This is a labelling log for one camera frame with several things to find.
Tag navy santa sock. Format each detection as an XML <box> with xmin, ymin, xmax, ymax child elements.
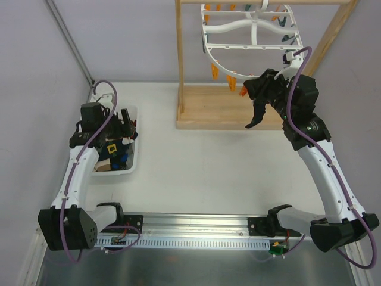
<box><xmin>98</xmin><ymin>139</ymin><xmax>117</xmax><ymax>161</ymax></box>
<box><xmin>245</xmin><ymin>101</ymin><xmax>266</xmax><ymax>129</ymax></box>

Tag orange clothespin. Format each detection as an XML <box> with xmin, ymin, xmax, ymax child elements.
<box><xmin>239</xmin><ymin>85</ymin><xmax>248</xmax><ymax>97</ymax></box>
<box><xmin>211</xmin><ymin>63</ymin><xmax>219</xmax><ymax>80</ymax></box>
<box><xmin>226</xmin><ymin>75</ymin><xmax>236</xmax><ymax>91</ymax></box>

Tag white plastic clip hanger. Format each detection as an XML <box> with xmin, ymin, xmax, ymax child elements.
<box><xmin>201</xmin><ymin>1</ymin><xmax>303</xmax><ymax>80</ymax></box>

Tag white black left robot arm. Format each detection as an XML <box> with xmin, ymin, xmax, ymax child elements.
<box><xmin>38</xmin><ymin>102</ymin><xmax>138</xmax><ymax>251</ymax></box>

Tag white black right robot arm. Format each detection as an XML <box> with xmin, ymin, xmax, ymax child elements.
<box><xmin>241</xmin><ymin>69</ymin><xmax>379</xmax><ymax>252</ymax></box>

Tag pile of dark socks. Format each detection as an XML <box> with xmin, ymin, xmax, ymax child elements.
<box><xmin>111</xmin><ymin>120</ymin><xmax>138</xmax><ymax>171</ymax></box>

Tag wooden hanger stand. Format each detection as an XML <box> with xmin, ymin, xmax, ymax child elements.
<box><xmin>175</xmin><ymin>0</ymin><xmax>358</xmax><ymax>130</ymax></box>

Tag white perforated plastic basket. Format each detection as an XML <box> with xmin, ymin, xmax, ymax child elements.
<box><xmin>92</xmin><ymin>104</ymin><xmax>140</xmax><ymax>176</ymax></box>

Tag beige brown sock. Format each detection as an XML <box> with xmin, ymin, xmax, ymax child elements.
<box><xmin>94</xmin><ymin>159</ymin><xmax>111</xmax><ymax>172</ymax></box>

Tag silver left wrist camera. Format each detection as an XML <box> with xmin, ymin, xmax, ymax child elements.
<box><xmin>90</xmin><ymin>92</ymin><xmax>115</xmax><ymax>110</ymax></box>

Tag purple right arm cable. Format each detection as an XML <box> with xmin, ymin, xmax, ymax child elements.
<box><xmin>286</xmin><ymin>46</ymin><xmax>378</xmax><ymax>270</ymax></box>

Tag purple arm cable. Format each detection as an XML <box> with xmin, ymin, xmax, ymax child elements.
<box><xmin>286</xmin><ymin>46</ymin><xmax>378</xmax><ymax>270</ymax></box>
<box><xmin>58</xmin><ymin>80</ymin><xmax>142</xmax><ymax>264</ymax></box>

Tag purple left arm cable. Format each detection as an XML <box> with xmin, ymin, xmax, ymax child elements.
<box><xmin>58</xmin><ymin>80</ymin><xmax>142</xmax><ymax>264</ymax></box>

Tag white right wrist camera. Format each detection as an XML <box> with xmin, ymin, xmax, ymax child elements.
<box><xmin>274</xmin><ymin>51</ymin><xmax>304</xmax><ymax>80</ymax></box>

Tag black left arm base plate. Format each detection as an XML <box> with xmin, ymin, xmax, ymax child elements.
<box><xmin>123</xmin><ymin>213</ymin><xmax>144</xmax><ymax>234</ymax></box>

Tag aluminium mounting rail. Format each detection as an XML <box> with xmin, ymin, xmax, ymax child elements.
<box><xmin>36</xmin><ymin>210</ymin><xmax>331</xmax><ymax>238</ymax></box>

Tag white slotted cable duct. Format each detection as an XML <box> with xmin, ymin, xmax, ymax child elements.
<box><xmin>95</xmin><ymin>235</ymin><xmax>270</xmax><ymax>251</ymax></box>

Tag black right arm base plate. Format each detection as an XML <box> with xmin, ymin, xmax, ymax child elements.
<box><xmin>247</xmin><ymin>216</ymin><xmax>301</xmax><ymax>238</ymax></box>

